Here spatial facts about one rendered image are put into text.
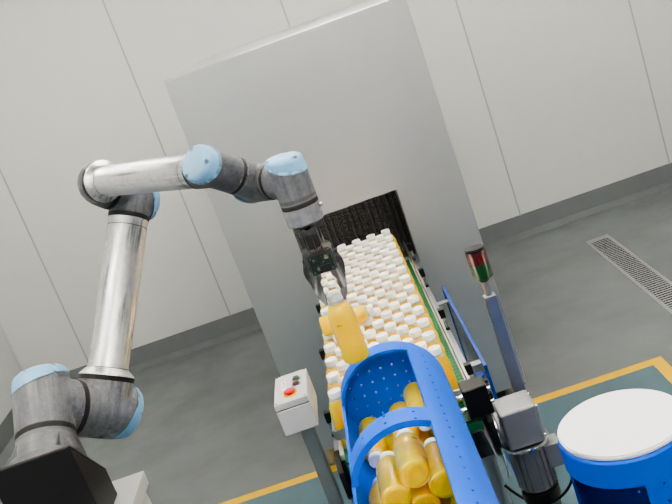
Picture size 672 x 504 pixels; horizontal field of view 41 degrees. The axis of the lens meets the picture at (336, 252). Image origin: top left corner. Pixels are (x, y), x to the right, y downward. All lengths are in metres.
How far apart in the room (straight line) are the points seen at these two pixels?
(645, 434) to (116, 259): 1.44
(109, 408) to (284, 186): 0.82
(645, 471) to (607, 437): 0.11
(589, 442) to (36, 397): 1.34
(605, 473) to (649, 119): 5.14
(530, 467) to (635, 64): 4.56
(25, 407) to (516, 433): 1.33
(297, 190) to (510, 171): 4.75
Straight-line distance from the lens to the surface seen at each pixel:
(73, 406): 2.44
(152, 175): 2.24
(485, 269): 2.75
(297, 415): 2.58
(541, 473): 2.73
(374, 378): 2.38
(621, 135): 6.91
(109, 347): 2.52
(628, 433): 2.06
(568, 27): 6.71
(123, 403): 2.52
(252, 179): 2.12
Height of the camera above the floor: 2.10
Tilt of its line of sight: 15 degrees down
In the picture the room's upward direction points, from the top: 20 degrees counter-clockwise
